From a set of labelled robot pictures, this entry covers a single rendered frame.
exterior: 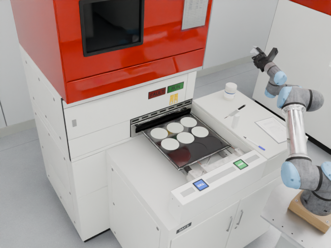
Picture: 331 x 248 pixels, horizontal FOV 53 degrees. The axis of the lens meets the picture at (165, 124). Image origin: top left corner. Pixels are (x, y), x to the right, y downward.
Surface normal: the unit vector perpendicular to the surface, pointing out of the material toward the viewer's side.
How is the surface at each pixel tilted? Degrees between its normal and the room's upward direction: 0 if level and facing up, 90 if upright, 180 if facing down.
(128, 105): 90
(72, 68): 90
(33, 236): 0
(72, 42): 90
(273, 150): 0
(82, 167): 90
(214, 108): 0
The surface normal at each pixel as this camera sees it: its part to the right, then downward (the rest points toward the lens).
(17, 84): 0.57, 0.53
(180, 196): 0.07, -0.79
